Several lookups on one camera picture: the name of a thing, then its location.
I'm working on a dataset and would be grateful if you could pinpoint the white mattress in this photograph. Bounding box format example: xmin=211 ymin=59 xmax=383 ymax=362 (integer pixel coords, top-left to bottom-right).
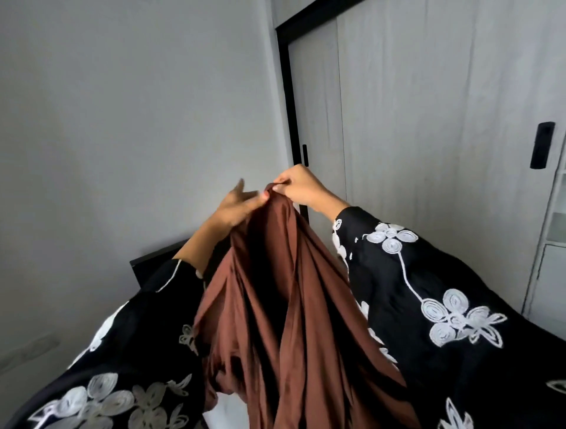
xmin=203 ymin=391 xmax=251 ymax=429

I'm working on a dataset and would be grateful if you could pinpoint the dark wooden bed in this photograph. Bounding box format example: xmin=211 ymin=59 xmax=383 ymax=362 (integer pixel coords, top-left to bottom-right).
xmin=129 ymin=238 xmax=191 ymax=288

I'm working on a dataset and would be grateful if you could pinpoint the white wardrobe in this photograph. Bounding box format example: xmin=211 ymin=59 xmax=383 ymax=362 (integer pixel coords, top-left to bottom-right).
xmin=269 ymin=0 xmax=566 ymax=341

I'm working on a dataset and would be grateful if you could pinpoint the white wall socket plate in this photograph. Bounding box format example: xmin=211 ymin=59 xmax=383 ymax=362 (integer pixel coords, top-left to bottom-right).
xmin=0 ymin=334 xmax=61 ymax=374

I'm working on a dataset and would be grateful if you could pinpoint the person's right hand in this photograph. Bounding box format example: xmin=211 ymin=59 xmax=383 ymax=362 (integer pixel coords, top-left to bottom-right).
xmin=272 ymin=164 xmax=330 ymax=211

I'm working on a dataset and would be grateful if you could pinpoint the brown bed sheet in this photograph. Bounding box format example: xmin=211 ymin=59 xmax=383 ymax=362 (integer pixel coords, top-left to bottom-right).
xmin=193 ymin=185 xmax=421 ymax=429

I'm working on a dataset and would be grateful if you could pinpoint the person's left hand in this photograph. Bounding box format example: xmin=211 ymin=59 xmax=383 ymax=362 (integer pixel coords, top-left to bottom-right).
xmin=212 ymin=179 xmax=271 ymax=230

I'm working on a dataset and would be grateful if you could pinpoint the person's left forearm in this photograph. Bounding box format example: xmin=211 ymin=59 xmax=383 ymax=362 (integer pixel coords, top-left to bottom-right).
xmin=173 ymin=216 xmax=232 ymax=273

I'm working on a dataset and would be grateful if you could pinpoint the person's right forearm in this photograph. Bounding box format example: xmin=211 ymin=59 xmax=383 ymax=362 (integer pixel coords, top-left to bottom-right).
xmin=309 ymin=190 xmax=351 ymax=223

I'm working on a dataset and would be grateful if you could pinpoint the black floral blouse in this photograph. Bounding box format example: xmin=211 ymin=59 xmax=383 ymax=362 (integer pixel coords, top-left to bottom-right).
xmin=4 ymin=206 xmax=566 ymax=429

